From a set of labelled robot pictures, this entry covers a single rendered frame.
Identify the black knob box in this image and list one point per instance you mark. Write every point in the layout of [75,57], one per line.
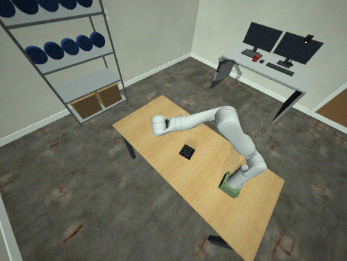
[189,152]

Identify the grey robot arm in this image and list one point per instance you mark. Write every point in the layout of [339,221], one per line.
[228,124]

